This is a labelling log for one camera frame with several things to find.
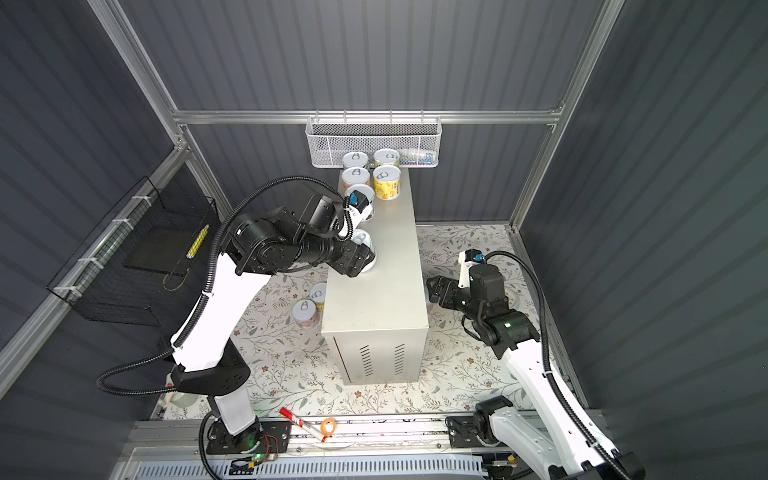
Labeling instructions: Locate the floral table mat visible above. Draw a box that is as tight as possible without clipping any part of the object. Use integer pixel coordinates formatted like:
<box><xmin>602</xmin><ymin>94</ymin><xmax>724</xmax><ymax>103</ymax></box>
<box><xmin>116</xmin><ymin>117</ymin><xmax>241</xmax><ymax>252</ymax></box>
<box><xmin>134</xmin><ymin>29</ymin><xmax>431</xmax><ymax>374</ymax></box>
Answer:
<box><xmin>153</xmin><ymin>224</ymin><xmax>539</xmax><ymax>420</ymax></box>

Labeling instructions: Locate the tube in white basket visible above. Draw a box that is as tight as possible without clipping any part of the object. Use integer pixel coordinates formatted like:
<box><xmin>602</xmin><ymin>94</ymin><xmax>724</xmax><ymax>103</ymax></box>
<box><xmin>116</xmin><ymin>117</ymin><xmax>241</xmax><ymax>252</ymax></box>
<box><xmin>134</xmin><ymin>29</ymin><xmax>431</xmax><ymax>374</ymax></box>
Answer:
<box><xmin>399</xmin><ymin>148</ymin><xmax>437</xmax><ymax>166</ymax></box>

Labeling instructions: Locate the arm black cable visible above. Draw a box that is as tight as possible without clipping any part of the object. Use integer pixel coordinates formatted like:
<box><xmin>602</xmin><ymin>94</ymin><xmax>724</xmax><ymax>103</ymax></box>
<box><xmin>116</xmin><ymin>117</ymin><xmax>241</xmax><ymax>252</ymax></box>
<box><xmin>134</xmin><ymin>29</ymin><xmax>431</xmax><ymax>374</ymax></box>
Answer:
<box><xmin>95</xmin><ymin>175</ymin><xmax>355</xmax><ymax>397</ymax></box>
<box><xmin>482</xmin><ymin>250</ymin><xmax>631</xmax><ymax>480</ymax></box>

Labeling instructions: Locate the orange ring tool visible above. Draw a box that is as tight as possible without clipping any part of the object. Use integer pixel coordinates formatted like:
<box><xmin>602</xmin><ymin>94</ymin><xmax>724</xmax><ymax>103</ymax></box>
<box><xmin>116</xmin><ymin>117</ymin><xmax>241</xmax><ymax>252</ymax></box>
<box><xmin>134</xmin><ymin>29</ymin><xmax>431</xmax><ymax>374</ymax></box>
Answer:
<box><xmin>320</xmin><ymin>418</ymin><xmax>337</xmax><ymax>438</ymax></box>

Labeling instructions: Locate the orange label can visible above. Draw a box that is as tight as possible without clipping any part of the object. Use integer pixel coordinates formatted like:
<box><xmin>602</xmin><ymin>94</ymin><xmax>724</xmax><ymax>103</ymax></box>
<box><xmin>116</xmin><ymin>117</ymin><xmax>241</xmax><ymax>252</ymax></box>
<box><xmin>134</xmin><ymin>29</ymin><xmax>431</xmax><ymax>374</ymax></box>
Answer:
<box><xmin>340</xmin><ymin>167</ymin><xmax>371</xmax><ymax>191</ymax></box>

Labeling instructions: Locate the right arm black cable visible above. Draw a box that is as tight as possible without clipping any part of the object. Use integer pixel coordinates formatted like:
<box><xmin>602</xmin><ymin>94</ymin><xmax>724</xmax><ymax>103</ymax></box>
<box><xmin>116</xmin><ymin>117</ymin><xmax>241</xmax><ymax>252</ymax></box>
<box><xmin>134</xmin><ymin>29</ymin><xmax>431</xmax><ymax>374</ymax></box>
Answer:
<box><xmin>482</xmin><ymin>250</ymin><xmax>631</xmax><ymax>480</ymax></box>

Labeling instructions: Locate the pink label can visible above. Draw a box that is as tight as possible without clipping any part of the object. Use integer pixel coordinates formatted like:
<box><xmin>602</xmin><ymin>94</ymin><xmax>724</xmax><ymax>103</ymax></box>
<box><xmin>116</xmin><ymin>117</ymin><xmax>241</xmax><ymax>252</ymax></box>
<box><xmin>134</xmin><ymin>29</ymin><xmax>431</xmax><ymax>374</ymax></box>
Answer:
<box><xmin>291</xmin><ymin>299</ymin><xmax>319</xmax><ymax>328</ymax></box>

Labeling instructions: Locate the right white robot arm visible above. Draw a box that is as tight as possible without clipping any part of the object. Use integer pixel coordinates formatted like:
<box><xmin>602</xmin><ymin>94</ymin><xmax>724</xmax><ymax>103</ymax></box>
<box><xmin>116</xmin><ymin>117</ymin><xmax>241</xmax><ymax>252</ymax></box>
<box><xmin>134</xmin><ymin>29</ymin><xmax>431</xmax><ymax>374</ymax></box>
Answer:
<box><xmin>426</xmin><ymin>262</ymin><xmax>646</xmax><ymax>479</ymax></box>

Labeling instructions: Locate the yellow label can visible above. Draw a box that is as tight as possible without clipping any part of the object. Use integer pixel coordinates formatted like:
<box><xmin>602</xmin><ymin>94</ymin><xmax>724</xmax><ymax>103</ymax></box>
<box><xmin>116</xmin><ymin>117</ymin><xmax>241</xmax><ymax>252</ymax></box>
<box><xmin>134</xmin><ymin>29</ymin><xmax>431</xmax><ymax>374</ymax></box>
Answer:
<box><xmin>372</xmin><ymin>165</ymin><xmax>401</xmax><ymax>201</ymax></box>

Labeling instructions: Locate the beige metal cabinet counter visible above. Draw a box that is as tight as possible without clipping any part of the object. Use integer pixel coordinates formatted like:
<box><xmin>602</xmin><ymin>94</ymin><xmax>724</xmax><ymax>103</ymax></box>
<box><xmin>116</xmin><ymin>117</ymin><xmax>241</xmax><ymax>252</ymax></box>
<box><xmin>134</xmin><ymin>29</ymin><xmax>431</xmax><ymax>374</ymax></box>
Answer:
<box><xmin>321</xmin><ymin>171</ymin><xmax>429</xmax><ymax>385</ymax></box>

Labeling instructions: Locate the silver top can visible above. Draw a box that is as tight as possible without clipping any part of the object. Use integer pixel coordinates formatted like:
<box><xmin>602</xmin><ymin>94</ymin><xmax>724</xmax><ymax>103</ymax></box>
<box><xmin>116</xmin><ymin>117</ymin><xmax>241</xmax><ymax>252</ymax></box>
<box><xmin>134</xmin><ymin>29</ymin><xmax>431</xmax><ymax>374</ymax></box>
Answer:
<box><xmin>347</xmin><ymin>184</ymin><xmax>375</xmax><ymax>221</ymax></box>

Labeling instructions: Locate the teal label can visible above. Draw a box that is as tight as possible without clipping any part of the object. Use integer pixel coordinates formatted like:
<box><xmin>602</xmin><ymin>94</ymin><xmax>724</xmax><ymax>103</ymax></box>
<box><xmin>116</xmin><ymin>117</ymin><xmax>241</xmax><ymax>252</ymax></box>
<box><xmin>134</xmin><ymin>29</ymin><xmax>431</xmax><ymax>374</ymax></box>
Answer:
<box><xmin>341</xmin><ymin>151</ymin><xmax>369</xmax><ymax>169</ymax></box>

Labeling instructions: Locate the green label can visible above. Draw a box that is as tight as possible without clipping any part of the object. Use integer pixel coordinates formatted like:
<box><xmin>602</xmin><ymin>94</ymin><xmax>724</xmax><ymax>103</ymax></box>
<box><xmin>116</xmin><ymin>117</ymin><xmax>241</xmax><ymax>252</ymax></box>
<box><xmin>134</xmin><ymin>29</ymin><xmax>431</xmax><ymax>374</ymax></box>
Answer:
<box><xmin>373</xmin><ymin>148</ymin><xmax>400</xmax><ymax>168</ymax></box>

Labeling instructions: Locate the yellow highlighter pen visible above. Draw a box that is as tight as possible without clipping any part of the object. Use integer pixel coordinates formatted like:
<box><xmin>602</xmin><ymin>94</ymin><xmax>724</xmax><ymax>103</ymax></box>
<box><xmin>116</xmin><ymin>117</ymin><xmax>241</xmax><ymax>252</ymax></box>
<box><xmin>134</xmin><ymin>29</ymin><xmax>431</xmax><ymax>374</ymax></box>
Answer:
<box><xmin>186</xmin><ymin>224</ymin><xmax>210</xmax><ymax>259</ymax></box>

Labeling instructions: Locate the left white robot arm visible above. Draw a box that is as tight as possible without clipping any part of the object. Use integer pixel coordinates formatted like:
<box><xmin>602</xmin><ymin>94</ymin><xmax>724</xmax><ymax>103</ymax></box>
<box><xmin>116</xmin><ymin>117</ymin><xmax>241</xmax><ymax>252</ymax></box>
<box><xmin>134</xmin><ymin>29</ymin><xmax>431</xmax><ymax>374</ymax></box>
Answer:
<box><xmin>170</xmin><ymin>189</ymin><xmax>376</xmax><ymax>446</ymax></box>

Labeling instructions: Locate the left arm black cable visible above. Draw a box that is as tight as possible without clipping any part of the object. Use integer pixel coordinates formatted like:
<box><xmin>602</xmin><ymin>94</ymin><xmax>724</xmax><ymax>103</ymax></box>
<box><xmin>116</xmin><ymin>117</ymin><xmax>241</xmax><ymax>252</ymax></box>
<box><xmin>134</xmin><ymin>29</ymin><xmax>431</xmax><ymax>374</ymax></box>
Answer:
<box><xmin>95</xmin><ymin>175</ymin><xmax>355</xmax><ymax>397</ymax></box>

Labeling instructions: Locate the red white marker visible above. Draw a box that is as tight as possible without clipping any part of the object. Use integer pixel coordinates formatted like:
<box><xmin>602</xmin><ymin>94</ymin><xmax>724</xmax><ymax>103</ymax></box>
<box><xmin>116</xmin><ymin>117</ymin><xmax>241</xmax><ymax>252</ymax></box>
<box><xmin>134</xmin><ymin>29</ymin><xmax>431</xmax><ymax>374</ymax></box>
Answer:
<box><xmin>279</xmin><ymin>407</ymin><xmax>327</xmax><ymax>443</ymax></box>

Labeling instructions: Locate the white wire mesh basket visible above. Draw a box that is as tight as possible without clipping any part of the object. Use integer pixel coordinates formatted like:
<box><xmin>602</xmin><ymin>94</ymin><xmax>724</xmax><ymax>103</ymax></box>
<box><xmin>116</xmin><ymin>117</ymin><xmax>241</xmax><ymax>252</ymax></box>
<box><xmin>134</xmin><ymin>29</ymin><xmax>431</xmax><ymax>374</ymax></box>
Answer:
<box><xmin>305</xmin><ymin>117</ymin><xmax>443</xmax><ymax>169</ymax></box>

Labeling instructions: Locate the black wire wall basket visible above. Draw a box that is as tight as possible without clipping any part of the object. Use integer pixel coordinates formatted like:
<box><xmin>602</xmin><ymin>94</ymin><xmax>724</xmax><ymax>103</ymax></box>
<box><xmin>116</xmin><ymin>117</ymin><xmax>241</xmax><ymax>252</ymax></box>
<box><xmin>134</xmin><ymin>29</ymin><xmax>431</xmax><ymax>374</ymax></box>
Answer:
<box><xmin>47</xmin><ymin>169</ymin><xmax>220</xmax><ymax>334</ymax></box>

